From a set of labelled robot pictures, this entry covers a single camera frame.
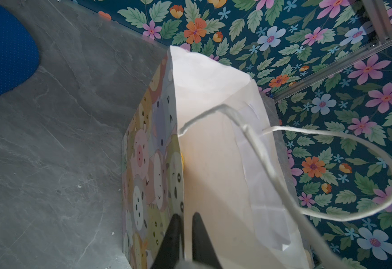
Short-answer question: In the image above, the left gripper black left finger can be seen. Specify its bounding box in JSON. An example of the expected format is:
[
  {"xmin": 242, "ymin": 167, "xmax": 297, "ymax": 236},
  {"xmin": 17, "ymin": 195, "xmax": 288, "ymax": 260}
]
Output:
[{"xmin": 151, "ymin": 214, "xmax": 184, "ymax": 269}]

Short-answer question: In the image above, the blue cap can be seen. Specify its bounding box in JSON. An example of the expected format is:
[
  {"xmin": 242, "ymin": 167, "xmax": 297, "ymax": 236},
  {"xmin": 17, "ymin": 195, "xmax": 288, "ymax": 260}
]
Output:
[{"xmin": 0, "ymin": 5, "xmax": 40, "ymax": 95}]

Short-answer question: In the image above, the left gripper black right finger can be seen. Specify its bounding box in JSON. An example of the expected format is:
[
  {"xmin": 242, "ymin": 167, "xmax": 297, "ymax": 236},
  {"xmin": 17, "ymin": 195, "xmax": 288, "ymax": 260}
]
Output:
[{"xmin": 192, "ymin": 213, "xmax": 222, "ymax": 269}]

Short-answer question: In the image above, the white paper gift bag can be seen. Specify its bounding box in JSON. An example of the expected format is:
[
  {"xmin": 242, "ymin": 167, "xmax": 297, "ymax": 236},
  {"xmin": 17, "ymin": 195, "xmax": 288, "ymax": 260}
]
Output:
[{"xmin": 122, "ymin": 46, "xmax": 392, "ymax": 269}]

